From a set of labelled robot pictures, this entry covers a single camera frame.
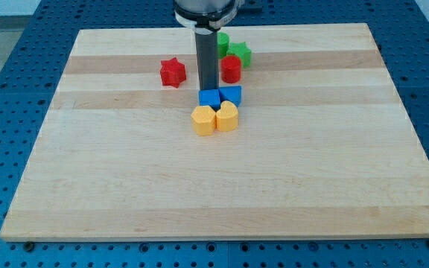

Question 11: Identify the blue wedge block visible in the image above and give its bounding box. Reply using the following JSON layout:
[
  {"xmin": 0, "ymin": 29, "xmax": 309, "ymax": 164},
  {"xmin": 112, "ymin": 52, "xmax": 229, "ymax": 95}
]
[{"xmin": 218, "ymin": 86, "xmax": 242, "ymax": 107}]

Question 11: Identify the blue cube block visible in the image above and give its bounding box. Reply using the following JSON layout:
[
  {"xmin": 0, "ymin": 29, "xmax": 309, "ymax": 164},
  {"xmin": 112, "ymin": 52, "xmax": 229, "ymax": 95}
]
[{"xmin": 198, "ymin": 89, "xmax": 221, "ymax": 111}]

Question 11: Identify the green star block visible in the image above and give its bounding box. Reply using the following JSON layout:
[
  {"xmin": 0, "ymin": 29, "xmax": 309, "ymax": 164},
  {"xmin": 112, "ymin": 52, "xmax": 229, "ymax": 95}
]
[{"xmin": 226, "ymin": 42, "xmax": 252, "ymax": 68}]

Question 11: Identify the yellow heart block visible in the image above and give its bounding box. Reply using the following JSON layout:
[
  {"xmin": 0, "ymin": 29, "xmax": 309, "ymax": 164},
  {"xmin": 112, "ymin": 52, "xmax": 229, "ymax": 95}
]
[{"xmin": 215, "ymin": 100, "xmax": 239, "ymax": 132}]

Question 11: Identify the red cylinder block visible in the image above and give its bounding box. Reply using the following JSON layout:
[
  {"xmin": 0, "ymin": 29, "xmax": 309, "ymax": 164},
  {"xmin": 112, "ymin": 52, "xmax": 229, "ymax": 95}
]
[{"xmin": 221, "ymin": 55, "xmax": 242, "ymax": 83}]

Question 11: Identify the green cylinder block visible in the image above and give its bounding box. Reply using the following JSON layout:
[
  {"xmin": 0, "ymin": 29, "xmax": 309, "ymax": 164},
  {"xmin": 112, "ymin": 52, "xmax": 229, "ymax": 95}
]
[{"xmin": 217, "ymin": 31, "xmax": 230, "ymax": 59}]

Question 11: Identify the red star block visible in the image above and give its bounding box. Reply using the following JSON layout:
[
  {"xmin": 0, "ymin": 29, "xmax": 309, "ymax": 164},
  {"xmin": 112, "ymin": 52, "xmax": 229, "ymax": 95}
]
[{"xmin": 159, "ymin": 57, "xmax": 186, "ymax": 88}]

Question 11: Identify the yellow hexagon block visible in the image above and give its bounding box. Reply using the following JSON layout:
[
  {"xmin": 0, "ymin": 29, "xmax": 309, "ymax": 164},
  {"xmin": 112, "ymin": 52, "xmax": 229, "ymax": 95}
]
[{"xmin": 191, "ymin": 106, "xmax": 216, "ymax": 136}]

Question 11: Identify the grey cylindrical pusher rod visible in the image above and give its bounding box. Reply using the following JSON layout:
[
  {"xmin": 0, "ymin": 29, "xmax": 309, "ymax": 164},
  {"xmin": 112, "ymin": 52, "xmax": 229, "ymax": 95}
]
[{"xmin": 194, "ymin": 28, "xmax": 219, "ymax": 90}]

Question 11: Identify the light wooden board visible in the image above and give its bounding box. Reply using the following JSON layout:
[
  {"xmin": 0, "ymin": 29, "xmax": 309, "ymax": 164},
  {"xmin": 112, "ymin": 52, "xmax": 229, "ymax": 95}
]
[{"xmin": 0, "ymin": 23, "xmax": 429, "ymax": 242}]

